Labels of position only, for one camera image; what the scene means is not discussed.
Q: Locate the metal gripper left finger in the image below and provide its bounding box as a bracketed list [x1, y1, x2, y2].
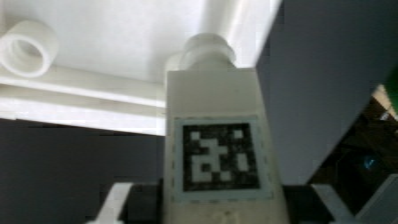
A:
[83, 182, 160, 224]

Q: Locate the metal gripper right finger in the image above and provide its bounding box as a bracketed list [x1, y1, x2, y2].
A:
[282, 173, 398, 224]

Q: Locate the white table leg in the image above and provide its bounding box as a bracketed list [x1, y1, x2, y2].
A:
[163, 33, 290, 224]

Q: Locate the white square table top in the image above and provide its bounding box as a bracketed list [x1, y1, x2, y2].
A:
[0, 0, 282, 135]

